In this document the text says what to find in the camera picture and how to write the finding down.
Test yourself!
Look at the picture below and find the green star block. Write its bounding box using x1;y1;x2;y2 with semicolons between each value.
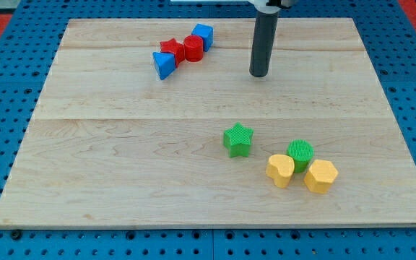
222;122;254;157

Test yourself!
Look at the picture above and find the light wooden board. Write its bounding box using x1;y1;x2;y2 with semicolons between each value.
0;18;416;230

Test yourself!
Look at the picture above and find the blue triangle block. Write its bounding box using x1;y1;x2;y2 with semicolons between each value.
152;52;176;80

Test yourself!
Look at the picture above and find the yellow heart block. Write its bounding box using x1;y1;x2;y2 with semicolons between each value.
266;154;295;189

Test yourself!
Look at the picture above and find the red cylinder block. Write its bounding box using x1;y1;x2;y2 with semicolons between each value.
183;35;204;62

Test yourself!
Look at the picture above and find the red star block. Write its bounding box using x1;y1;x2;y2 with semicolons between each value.
160;38;185;68

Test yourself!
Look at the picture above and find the green cylinder block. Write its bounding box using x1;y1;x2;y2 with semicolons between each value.
286;139;314;173

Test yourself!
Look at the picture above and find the blue cube block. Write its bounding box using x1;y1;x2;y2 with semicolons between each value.
191;23;214;52

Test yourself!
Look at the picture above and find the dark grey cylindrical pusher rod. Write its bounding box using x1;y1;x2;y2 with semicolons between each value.
249;11;280;77

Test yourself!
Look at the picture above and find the yellow hexagon block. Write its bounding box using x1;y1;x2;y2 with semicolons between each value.
303;160;339;194

